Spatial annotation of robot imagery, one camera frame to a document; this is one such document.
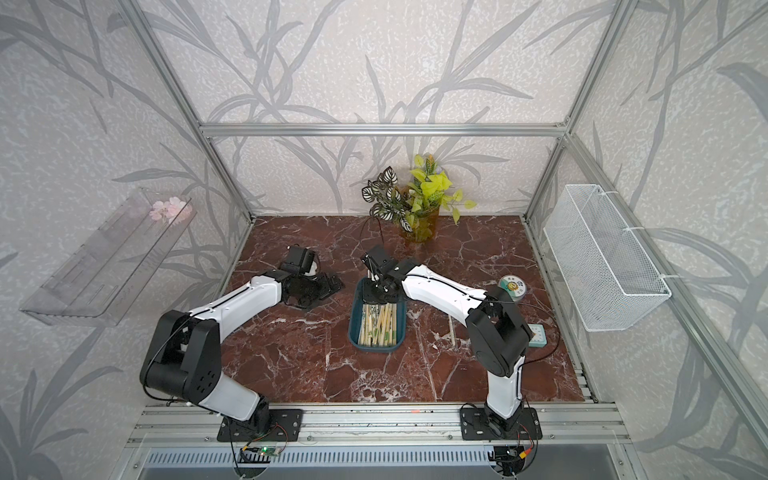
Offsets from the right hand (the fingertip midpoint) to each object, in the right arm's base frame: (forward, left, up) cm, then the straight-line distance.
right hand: (365, 296), depth 87 cm
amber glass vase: (+34, -19, -6) cm, 39 cm away
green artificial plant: (+30, -18, +12) cm, 37 cm away
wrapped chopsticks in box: (-6, -4, -8) cm, 10 cm away
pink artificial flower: (+12, +48, +24) cm, 56 cm away
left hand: (+3, +9, -2) cm, 10 cm away
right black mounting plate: (-32, -29, -8) cm, 43 cm away
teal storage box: (-6, +4, -5) cm, 8 cm away
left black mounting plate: (-31, +18, -9) cm, 37 cm away
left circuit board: (-36, +21, -9) cm, 43 cm away
